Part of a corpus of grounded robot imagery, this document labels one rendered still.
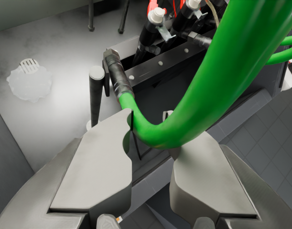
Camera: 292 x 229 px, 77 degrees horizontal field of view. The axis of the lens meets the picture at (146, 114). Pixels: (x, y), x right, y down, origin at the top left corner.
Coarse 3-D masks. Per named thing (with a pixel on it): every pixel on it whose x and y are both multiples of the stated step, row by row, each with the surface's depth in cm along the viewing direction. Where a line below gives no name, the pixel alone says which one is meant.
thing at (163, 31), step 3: (156, 27) 28; (159, 27) 28; (162, 27) 29; (165, 27) 29; (159, 30) 28; (162, 30) 29; (165, 30) 29; (162, 33) 28; (165, 33) 29; (168, 33) 29; (162, 36) 28; (165, 36) 28; (168, 36) 29; (165, 39) 28
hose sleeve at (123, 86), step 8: (112, 56) 23; (112, 64) 21; (120, 64) 22; (112, 72) 20; (120, 72) 20; (112, 80) 20; (120, 80) 19; (120, 88) 18; (128, 88) 18; (120, 104) 18
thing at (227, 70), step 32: (256, 0) 3; (288, 0) 3; (224, 32) 4; (256, 32) 4; (288, 32) 4; (224, 64) 4; (256, 64) 4; (128, 96) 17; (192, 96) 6; (224, 96) 5; (160, 128) 8; (192, 128) 6
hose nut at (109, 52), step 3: (105, 51) 24; (108, 51) 23; (111, 51) 23; (114, 51) 24; (105, 54) 23; (108, 54) 23; (111, 54) 23; (114, 54) 23; (117, 54) 24; (105, 57) 23
